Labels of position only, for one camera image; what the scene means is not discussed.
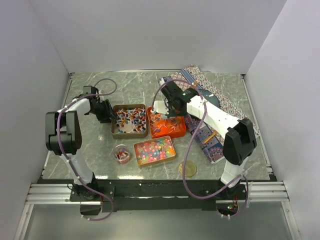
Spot gold tin colourful jelly candies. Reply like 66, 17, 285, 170
133, 136, 176, 168

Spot patterned blue placemat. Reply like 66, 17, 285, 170
157, 65, 246, 164

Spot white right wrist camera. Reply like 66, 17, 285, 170
151, 100, 169, 116

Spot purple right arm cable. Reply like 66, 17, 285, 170
151, 79, 250, 218

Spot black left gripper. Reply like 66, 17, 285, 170
89, 99, 118, 124

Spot orange tin lollipop candies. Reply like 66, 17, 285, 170
147, 106, 187, 139

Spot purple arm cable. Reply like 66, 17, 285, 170
151, 79, 250, 218
57, 78, 118, 222

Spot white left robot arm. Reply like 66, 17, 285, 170
45, 85, 116, 201

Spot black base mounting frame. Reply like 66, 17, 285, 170
69, 179, 249, 216

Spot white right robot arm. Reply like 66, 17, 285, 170
152, 79, 257, 200

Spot teal round plate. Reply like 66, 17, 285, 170
200, 89, 220, 108

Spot aluminium rail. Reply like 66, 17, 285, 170
214, 181, 290, 204

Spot clear plastic jar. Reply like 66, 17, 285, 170
113, 144, 131, 165

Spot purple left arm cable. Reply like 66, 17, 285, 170
57, 78, 118, 222

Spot gold round jar lid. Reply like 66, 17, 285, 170
178, 160, 197, 178

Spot gold knife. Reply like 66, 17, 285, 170
203, 132, 217, 144

